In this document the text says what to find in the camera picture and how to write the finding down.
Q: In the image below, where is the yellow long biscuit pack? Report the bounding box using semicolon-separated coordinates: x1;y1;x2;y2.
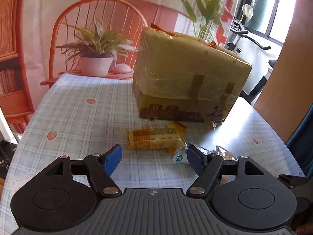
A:
126;128;185;150

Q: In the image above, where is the white blue dotted candy packet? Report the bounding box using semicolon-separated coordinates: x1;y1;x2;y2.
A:
171;142;209;165

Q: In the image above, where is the clear striped snack packet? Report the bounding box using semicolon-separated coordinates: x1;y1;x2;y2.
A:
144;124;159;129

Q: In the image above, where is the plaid blue tablecloth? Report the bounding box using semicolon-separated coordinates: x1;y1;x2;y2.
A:
1;74;303;234

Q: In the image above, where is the small orange sausage packet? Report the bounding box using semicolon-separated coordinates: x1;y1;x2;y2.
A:
165;147;176;154

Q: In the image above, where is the teal curtain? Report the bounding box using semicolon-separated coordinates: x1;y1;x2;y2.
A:
286;106;313;179

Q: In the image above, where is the cardboard box with plastic liner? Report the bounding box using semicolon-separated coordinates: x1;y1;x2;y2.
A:
133;25;252;128

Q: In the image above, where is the wooden door panel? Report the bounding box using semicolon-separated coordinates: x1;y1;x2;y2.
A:
254;0;312;142

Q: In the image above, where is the black exercise bike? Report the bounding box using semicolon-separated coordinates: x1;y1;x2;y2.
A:
225;18;276;105

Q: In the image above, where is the white round lamp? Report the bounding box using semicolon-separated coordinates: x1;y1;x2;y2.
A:
240;4;254;22

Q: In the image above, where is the small yellow snack packet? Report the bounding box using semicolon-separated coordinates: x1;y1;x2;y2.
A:
167;121;188;137

